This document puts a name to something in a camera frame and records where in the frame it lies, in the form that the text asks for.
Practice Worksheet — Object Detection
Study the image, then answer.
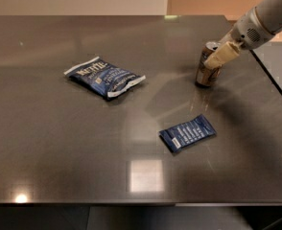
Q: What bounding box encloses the blue RXBAR blueberry wrapper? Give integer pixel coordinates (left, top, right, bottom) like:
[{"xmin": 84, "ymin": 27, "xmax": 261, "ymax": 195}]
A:
[{"xmin": 158, "ymin": 114, "xmax": 216, "ymax": 153}]

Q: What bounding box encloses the orange soda can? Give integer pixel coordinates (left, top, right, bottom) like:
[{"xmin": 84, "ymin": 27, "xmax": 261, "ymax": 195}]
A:
[{"xmin": 195, "ymin": 41, "xmax": 221, "ymax": 87}]

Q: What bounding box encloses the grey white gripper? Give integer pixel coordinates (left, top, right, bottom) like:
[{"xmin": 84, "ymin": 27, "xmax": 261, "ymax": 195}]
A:
[{"xmin": 204, "ymin": 8, "xmax": 274, "ymax": 70}]

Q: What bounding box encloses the blue Kettle chips bag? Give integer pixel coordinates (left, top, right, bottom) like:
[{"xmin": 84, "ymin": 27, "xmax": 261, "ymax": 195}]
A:
[{"xmin": 64, "ymin": 57, "xmax": 146, "ymax": 100}]

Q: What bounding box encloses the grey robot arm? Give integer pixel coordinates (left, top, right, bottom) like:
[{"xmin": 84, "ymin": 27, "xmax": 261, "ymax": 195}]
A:
[{"xmin": 204, "ymin": 0, "xmax": 282, "ymax": 69}]

